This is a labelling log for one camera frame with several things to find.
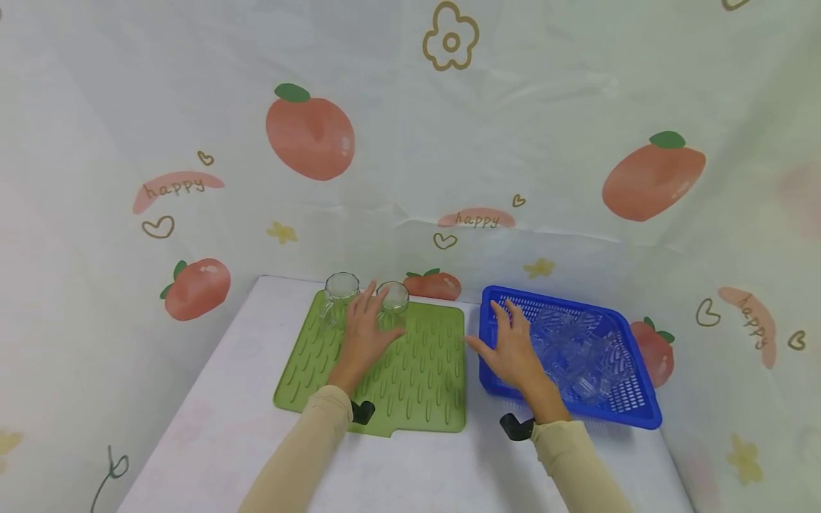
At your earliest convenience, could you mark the person's right hand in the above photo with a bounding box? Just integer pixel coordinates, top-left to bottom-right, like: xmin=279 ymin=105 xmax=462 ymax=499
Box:
xmin=464 ymin=299 xmax=557 ymax=408

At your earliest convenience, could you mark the person's left hand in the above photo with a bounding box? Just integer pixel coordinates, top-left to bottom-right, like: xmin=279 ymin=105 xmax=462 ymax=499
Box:
xmin=327 ymin=281 xmax=408 ymax=396

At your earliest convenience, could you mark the person's left forearm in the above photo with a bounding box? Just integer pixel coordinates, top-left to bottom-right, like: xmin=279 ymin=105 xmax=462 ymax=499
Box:
xmin=237 ymin=379 xmax=356 ymax=513

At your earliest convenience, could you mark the person's right forearm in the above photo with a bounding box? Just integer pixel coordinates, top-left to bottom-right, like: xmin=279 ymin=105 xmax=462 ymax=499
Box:
xmin=518 ymin=388 xmax=636 ymax=513

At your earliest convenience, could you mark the clear glass cup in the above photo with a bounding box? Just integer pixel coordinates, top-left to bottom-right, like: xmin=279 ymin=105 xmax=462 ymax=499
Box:
xmin=319 ymin=271 xmax=361 ymax=330
xmin=376 ymin=281 xmax=411 ymax=331

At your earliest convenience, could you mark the pile of clear glass cups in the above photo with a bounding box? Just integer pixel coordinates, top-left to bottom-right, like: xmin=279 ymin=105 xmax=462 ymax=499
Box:
xmin=530 ymin=306 xmax=634 ymax=405

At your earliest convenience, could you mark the green ribbed drying mat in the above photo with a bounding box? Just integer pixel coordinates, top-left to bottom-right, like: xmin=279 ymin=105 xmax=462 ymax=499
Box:
xmin=273 ymin=289 xmax=468 ymax=437

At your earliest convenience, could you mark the blue plastic basket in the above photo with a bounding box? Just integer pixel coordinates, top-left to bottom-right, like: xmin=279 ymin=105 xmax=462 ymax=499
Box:
xmin=478 ymin=285 xmax=663 ymax=430

